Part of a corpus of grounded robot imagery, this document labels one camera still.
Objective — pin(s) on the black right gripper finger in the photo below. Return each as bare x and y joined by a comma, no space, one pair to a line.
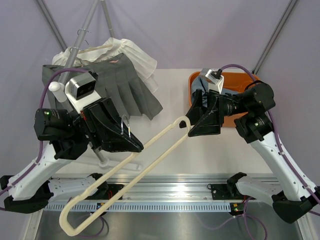
198,113
207,129

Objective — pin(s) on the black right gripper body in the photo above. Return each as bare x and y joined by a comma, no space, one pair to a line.
229,105

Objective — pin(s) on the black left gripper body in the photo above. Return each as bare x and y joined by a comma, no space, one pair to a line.
90,132

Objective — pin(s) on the blue denim skirt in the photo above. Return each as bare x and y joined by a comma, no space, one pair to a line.
199,83

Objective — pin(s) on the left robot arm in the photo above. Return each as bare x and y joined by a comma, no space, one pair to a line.
64,136

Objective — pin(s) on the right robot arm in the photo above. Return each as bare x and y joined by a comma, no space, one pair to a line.
297,194

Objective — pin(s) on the grey pleated skirt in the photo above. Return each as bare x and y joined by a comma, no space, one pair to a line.
129,94

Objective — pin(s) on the white pleated skirt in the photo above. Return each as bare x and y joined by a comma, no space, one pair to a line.
144,64

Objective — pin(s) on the cream hanger of white skirt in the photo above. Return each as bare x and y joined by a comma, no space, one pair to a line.
95,48

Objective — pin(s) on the orange plastic basket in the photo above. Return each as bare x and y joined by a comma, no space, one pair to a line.
250,97

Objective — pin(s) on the silver clothes rack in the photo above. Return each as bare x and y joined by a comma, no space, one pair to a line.
60,89

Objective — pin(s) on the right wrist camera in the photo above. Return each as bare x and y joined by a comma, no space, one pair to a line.
214,78

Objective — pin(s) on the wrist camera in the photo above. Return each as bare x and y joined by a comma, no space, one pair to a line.
214,78
80,90

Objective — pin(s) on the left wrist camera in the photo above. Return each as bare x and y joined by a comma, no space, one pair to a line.
80,90

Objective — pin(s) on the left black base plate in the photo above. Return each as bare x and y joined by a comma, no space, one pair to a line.
105,192

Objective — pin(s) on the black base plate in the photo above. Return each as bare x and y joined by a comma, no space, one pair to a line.
222,191
105,192

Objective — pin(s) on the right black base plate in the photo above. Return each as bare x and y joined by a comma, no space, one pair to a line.
222,191

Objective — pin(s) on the aluminium mounting rail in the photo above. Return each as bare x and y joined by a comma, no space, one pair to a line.
172,187

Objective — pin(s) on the left frame post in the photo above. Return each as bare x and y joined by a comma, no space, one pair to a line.
44,10

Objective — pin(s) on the frame post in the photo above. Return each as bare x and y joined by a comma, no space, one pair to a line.
275,35
44,10

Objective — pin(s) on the white slotted cable duct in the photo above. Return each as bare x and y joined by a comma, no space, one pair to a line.
141,207

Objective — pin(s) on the right frame post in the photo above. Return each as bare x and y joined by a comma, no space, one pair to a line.
275,35

